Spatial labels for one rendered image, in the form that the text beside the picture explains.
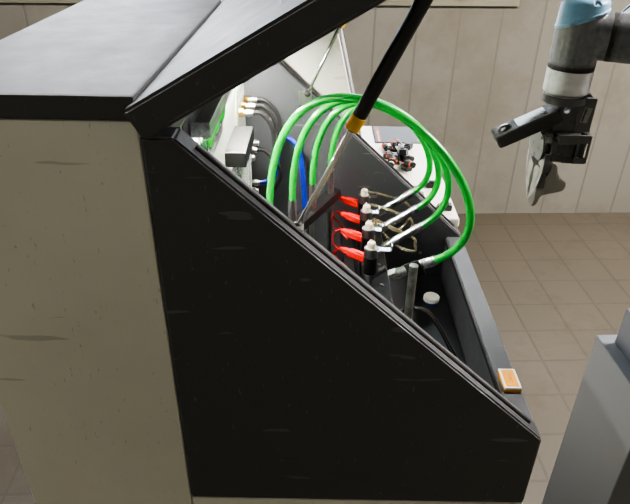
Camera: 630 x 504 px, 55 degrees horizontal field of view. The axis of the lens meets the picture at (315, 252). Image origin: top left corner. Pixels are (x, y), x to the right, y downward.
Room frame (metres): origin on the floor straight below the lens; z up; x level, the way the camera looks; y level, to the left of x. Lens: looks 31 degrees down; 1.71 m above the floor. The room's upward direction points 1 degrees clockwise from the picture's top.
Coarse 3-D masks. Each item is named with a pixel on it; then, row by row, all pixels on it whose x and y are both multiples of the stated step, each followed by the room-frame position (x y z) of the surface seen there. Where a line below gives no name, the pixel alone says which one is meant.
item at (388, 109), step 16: (320, 96) 0.98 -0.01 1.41; (336, 96) 0.97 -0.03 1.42; (352, 96) 0.96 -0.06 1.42; (304, 112) 0.99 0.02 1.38; (384, 112) 0.94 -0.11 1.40; (400, 112) 0.93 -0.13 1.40; (288, 128) 1.00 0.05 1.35; (416, 128) 0.91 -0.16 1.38; (432, 144) 0.90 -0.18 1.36; (272, 160) 1.02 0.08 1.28; (448, 160) 0.89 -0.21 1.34; (272, 176) 1.02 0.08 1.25; (272, 192) 1.02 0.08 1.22; (464, 192) 0.87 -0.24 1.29; (464, 240) 0.87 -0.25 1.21; (448, 256) 0.88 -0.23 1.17
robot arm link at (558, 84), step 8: (552, 72) 1.01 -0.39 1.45; (560, 72) 1.00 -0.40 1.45; (592, 72) 1.00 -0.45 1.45; (544, 80) 1.03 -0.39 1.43; (552, 80) 1.01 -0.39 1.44; (560, 80) 1.00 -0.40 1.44; (568, 80) 0.99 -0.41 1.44; (576, 80) 0.99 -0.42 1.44; (584, 80) 0.99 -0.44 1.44; (544, 88) 1.02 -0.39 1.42; (552, 88) 1.00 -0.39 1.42; (560, 88) 0.99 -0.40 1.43; (568, 88) 0.99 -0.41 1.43; (576, 88) 0.99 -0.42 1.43; (584, 88) 0.99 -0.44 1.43; (552, 96) 1.01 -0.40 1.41; (560, 96) 1.00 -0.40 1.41; (568, 96) 0.99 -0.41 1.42; (576, 96) 0.99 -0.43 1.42
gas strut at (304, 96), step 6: (336, 30) 1.34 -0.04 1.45; (336, 36) 1.34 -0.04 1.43; (330, 42) 1.34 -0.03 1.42; (330, 48) 1.34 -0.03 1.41; (324, 54) 1.34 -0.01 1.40; (324, 60) 1.34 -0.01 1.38; (318, 66) 1.34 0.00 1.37; (318, 72) 1.34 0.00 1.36; (312, 84) 1.33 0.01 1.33; (306, 90) 1.33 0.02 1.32; (300, 96) 1.33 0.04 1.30; (306, 96) 1.33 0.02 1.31; (300, 102) 1.33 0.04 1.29
